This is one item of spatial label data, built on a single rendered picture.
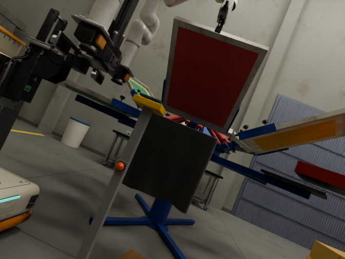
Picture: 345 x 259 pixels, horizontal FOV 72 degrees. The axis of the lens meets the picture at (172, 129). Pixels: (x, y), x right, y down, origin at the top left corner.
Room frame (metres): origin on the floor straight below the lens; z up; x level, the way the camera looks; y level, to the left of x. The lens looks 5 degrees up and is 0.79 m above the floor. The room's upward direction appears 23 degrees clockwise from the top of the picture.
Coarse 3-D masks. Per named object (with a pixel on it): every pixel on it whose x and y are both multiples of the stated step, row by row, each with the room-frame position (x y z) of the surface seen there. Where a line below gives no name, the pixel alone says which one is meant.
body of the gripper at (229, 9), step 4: (224, 0) 1.16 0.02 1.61; (228, 0) 1.16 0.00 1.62; (232, 0) 1.16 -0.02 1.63; (228, 4) 1.15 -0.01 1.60; (232, 4) 1.16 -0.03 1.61; (220, 8) 1.14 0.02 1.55; (228, 8) 1.14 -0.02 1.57; (232, 8) 1.20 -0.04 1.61; (228, 12) 1.16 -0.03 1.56; (228, 16) 1.21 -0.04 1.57; (220, 20) 1.21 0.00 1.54; (224, 20) 1.20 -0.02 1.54; (224, 24) 1.22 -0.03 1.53
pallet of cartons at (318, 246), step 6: (318, 246) 3.75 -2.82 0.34; (324, 246) 3.64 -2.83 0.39; (312, 252) 3.83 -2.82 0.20; (318, 252) 3.71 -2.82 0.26; (324, 252) 3.61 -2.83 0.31; (330, 252) 3.51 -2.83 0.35; (336, 252) 3.45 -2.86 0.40; (342, 252) 3.78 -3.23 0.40; (306, 258) 3.88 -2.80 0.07; (312, 258) 3.77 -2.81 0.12; (318, 258) 3.67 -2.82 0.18; (324, 258) 3.57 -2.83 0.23; (330, 258) 3.48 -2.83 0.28; (336, 258) 3.38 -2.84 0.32; (342, 258) 3.31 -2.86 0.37
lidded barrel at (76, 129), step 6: (72, 120) 5.28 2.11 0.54; (78, 120) 5.26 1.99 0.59; (66, 126) 5.39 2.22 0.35; (72, 126) 5.27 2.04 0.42; (78, 126) 5.28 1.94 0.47; (84, 126) 5.35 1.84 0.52; (66, 132) 5.31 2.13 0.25; (72, 132) 5.28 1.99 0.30; (78, 132) 5.31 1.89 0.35; (84, 132) 5.42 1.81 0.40; (66, 138) 5.29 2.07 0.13; (72, 138) 5.30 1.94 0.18; (78, 138) 5.36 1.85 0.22; (66, 144) 5.30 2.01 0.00; (72, 144) 5.33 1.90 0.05; (78, 144) 5.45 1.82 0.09
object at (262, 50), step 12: (180, 24) 1.38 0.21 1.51; (192, 24) 1.35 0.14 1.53; (216, 36) 1.34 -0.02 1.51; (228, 36) 1.32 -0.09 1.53; (252, 48) 1.31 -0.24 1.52; (264, 48) 1.29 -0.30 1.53; (168, 60) 1.62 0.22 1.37; (168, 72) 1.71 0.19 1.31; (252, 72) 1.43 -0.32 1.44; (168, 84) 1.80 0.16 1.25; (240, 96) 1.60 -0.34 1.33; (168, 108) 2.01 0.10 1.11; (228, 120) 1.82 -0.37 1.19
